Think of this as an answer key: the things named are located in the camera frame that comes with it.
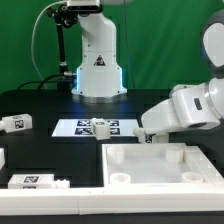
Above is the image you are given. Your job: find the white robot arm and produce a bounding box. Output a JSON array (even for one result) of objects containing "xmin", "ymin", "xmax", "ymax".
[{"xmin": 66, "ymin": 0, "xmax": 224, "ymax": 135}]

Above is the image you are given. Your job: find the white L-shaped obstacle wall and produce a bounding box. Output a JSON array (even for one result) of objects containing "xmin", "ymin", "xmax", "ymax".
[{"xmin": 0, "ymin": 145, "xmax": 224, "ymax": 216}]

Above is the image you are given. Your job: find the white block left edge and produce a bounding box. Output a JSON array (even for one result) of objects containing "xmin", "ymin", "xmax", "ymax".
[{"xmin": 0, "ymin": 148, "xmax": 5, "ymax": 170}]

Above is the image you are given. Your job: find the white square tabletop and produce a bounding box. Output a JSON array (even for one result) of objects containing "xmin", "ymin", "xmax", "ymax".
[{"xmin": 102, "ymin": 143, "xmax": 224, "ymax": 186}]

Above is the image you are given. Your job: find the black camera stand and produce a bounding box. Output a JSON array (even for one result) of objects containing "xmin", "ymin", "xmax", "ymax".
[{"xmin": 47, "ymin": 4, "xmax": 77, "ymax": 92}]

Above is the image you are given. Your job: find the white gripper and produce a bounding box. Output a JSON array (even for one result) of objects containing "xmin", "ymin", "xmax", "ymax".
[{"xmin": 141, "ymin": 99, "xmax": 181, "ymax": 135}]

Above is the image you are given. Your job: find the white sheet with tags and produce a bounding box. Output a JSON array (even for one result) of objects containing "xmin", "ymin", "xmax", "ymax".
[{"xmin": 52, "ymin": 119, "xmax": 139, "ymax": 137}]

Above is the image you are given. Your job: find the grey cable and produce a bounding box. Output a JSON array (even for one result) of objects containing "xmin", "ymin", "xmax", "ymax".
[{"xmin": 31, "ymin": 0, "xmax": 68, "ymax": 81}]

